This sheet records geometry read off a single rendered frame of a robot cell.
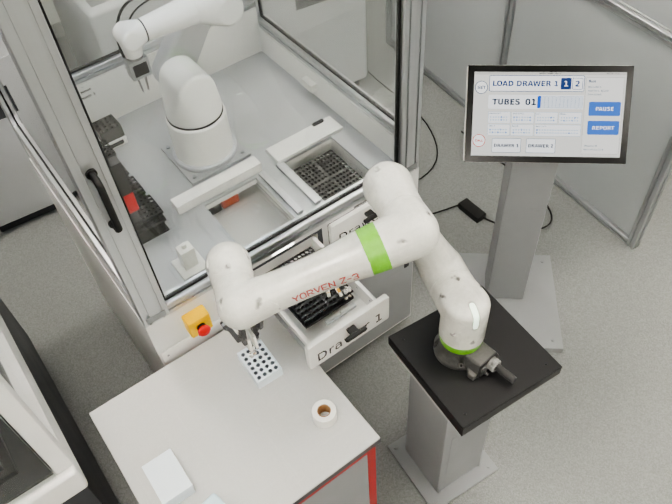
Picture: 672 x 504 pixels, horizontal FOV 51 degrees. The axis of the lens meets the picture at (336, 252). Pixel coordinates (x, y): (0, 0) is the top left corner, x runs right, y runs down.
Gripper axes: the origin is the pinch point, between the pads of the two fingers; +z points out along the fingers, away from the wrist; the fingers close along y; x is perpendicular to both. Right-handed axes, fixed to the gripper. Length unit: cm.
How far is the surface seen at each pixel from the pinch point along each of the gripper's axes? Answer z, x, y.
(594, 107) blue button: -16, 0, 130
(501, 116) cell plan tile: -14, 16, 107
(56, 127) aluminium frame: -75, 20, -20
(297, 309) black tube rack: 3.6, 3.3, 17.2
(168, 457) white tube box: 11.8, -11.1, -34.1
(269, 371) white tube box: 15.0, -3.1, 1.9
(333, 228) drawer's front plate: 1.4, 21.3, 42.4
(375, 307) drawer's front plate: 1.6, -11.0, 35.1
